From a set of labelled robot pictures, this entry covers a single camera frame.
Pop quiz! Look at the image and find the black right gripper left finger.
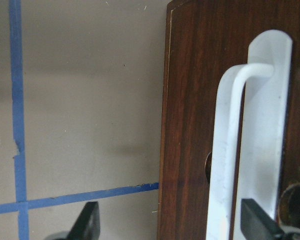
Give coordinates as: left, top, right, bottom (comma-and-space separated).
45, 201, 101, 240

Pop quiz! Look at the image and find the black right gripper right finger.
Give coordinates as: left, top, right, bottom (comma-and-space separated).
240, 198, 300, 240

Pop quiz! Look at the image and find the brown paper table mat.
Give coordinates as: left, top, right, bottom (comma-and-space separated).
0, 0, 168, 240

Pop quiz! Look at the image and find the wooden drawer with white handle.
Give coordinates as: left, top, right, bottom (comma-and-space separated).
157, 0, 300, 240

